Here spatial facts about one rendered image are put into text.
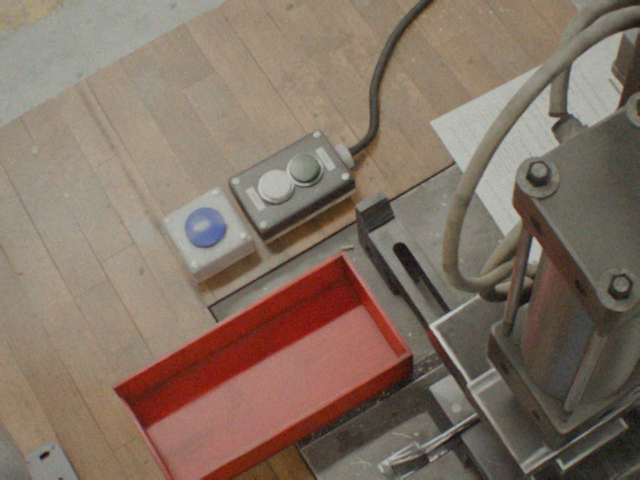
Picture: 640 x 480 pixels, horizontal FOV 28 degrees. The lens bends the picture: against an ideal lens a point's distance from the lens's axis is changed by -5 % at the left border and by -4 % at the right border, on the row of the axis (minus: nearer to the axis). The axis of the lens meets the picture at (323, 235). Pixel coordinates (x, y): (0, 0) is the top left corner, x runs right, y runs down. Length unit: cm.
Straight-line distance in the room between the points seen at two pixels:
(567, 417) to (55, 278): 64
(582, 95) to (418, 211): 22
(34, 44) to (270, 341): 140
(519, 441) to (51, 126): 67
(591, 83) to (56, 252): 58
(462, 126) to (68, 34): 133
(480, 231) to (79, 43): 137
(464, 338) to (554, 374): 20
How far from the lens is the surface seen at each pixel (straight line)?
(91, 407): 128
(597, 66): 140
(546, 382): 84
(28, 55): 255
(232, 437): 124
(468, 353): 100
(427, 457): 114
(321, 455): 123
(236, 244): 127
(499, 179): 132
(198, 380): 126
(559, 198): 65
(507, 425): 95
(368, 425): 124
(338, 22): 141
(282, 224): 128
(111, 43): 252
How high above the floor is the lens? 210
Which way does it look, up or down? 67 degrees down
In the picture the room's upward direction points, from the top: 9 degrees counter-clockwise
